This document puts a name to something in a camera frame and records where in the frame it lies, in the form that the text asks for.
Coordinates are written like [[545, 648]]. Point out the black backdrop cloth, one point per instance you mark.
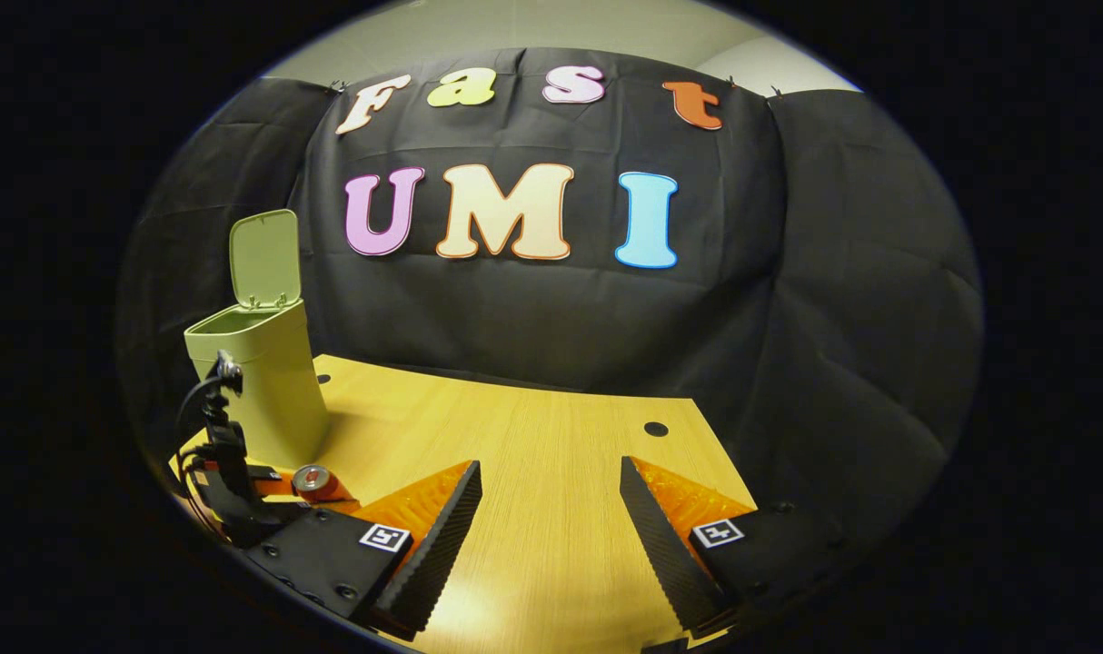
[[561, 309]]

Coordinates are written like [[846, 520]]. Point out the wooden desktop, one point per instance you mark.
[[533, 454]]

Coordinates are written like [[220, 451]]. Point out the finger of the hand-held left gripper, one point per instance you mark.
[[274, 486]]

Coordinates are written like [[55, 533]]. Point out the orange pop can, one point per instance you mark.
[[320, 481]]

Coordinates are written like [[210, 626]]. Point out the pale green desktop garbage bin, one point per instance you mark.
[[274, 381]]

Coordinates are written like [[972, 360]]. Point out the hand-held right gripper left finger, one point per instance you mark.
[[442, 536]]

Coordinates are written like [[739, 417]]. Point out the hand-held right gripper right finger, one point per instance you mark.
[[660, 545]]

